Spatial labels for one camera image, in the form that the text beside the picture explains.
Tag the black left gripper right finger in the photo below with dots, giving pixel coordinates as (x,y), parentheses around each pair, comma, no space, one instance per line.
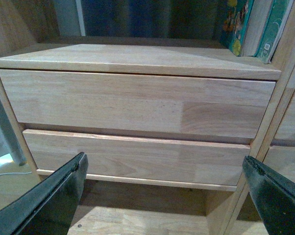
(273,196)

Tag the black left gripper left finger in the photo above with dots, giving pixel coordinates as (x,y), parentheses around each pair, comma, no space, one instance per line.
(49,207)

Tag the lower right wooden drawer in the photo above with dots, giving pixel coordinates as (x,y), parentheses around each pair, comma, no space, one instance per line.
(282,160)

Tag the lower left wooden drawer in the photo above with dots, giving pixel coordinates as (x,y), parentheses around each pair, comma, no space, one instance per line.
(189,164)

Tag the grey metal leg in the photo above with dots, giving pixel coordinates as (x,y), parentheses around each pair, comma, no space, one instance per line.
(8,140)

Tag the upper left wooden drawer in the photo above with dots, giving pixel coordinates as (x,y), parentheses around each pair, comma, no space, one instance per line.
(164,104)

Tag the wooden bookshelf unit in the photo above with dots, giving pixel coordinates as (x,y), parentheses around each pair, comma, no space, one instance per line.
(30,40)

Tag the teal cover book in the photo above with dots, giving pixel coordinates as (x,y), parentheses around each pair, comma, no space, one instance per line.
(275,23)

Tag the colourful green picture book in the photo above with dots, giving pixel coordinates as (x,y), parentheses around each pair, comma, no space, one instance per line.
(235,24)

